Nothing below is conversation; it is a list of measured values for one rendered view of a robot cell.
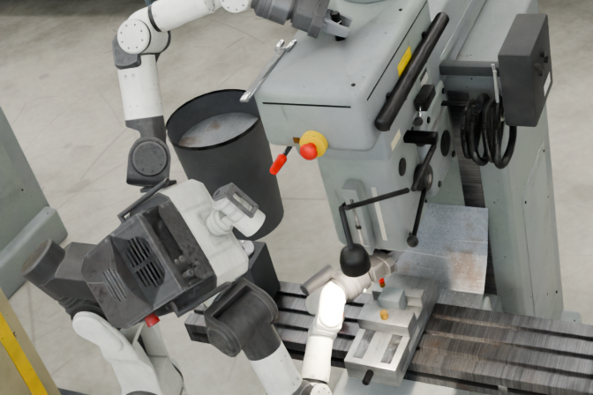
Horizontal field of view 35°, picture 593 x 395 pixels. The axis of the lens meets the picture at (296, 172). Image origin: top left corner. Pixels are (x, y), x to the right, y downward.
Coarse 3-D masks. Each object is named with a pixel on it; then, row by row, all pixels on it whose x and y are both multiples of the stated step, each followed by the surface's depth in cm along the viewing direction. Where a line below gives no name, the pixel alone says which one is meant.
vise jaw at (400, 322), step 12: (360, 312) 263; (372, 312) 262; (396, 312) 260; (408, 312) 259; (360, 324) 262; (372, 324) 260; (384, 324) 258; (396, 324) 256; (408, 324) 255; (408, 336) 257
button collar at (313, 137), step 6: (306, 132) 204; (312, 132) 204; (318, 132) 204; (300, 138) 205; (306, 138) 204; (312, 138) 203; (318, 138) 203; (324, 138) 204; (300, 144) 206; (318, 144) 204; (324, 144) 203; (318, 150) 205; (324, 150) 204; (318, 156) 206
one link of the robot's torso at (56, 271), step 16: (48, 240) 234; (32, 256) 236; (48, 256) 230; (64, 256) 233; (80, 256) 233; (32, 272) 229; (48, 272) 230; (64, 272) 229; (48, 288) 231; (64, 288) 230; (80, 288) 229; (64, 304) 235
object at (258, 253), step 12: (240, 240) 286; (252, 252) 280; (264, 252) 284; (252, 264) 278; (264, 264) 284; (252, 276) 278; (264, 276) 285; (276, 276) 292; (264, 288) 285; (276, 288) 293
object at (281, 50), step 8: (280, 48) 214; (288, 48) 213; (272, 56) 212; (280, 56) 211; (272, 64) 209; (264, 72) 207; (256, 80) 205; (248, 88) 203; (256, 88) 203; (248, 96) 200
